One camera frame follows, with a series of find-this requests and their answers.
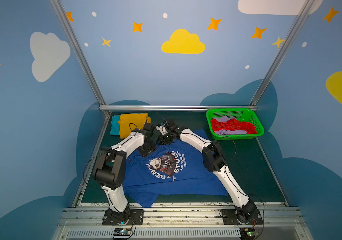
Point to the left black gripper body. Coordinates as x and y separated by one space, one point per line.
148 145

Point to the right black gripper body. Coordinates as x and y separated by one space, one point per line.
167 137

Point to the blue printed t-shirt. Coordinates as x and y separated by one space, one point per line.
175 169

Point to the green plastic laundry basket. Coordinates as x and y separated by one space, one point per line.
243 115

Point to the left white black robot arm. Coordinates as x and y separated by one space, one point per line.
110 166

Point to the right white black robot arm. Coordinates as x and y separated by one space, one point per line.
246 211

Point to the back horizontal aluminium bar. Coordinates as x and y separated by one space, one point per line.
169 108

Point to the folded yellow t-shirt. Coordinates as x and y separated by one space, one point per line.
129 122

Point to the folded teal t-shirt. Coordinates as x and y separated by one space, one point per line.
115 126

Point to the lilac t-shirt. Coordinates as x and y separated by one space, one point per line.
227 126

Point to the red t-shirt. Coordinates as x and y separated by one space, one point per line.
251 129

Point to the left green circuit board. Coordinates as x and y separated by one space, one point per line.
122 232

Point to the green circuit board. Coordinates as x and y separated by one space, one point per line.
122 232
247 234

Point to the right green circuit board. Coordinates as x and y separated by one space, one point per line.
247 234

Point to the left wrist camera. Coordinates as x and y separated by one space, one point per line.
148 127

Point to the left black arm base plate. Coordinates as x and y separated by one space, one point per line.
131 217

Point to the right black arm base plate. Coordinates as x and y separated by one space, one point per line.
229 217

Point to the aluminium front rail frame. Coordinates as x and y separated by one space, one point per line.
182 221

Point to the left diagonal aluminium post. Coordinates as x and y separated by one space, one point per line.
66 25

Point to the diagonal aluminium post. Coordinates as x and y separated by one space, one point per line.
66 25
296 27

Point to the right diagonal aluminium post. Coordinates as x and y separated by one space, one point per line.
296 27

